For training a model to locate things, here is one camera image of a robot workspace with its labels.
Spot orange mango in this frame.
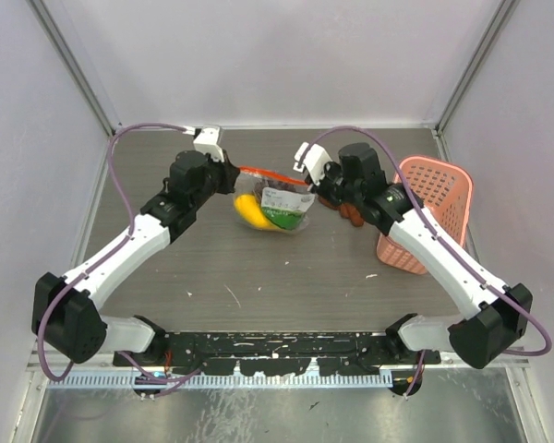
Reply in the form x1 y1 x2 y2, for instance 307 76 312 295
234 194 271 229

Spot dark red grapes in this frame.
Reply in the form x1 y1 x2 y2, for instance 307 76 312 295
253 177 301 202

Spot aluminium frame post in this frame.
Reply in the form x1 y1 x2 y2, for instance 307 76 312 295
27 0 121 139
434 0 520 138

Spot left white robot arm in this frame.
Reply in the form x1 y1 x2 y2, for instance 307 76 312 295
31 150 240 365

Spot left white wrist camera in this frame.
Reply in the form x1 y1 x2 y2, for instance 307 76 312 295
193 126 226 162

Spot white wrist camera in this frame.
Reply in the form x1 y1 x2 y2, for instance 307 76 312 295
293 142 332 185
193 126 226 162

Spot purple cable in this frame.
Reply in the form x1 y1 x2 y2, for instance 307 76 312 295
36 122 198 383
311 126 553 356

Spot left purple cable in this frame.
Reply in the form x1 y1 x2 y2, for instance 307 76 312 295
36 122 198 383

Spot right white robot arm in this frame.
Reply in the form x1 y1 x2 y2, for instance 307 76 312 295
294 143 533 369

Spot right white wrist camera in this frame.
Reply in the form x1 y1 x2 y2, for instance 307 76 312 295
293 142 332 185

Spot pink plastic basket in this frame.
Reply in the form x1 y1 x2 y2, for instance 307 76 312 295
376 155 474 275

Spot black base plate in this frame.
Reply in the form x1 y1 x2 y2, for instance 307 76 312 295
130 332 419 377

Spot right aluminium frame post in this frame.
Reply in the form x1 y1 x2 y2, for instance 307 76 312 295
434 0 520 138

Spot red watermelon slice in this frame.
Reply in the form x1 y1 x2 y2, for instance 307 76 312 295
261 206 309 232

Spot left aluminium frame post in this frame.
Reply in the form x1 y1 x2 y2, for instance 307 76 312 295
27 0 121 139

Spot brown cloth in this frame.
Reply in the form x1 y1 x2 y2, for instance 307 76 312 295
319 197 365 227

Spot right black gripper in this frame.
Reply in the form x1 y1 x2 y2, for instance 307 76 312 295
305 158 362 210

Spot aluminium front rail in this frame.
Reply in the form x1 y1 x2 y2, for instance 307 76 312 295
25 329 532 370

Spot clear orange zip bag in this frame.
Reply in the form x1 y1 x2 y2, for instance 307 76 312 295
233 166 315 233

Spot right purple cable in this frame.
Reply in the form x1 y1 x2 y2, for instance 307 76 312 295
311 126 553 356

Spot white slotted cable duct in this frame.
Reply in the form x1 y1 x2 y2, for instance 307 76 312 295
48 370 393 390

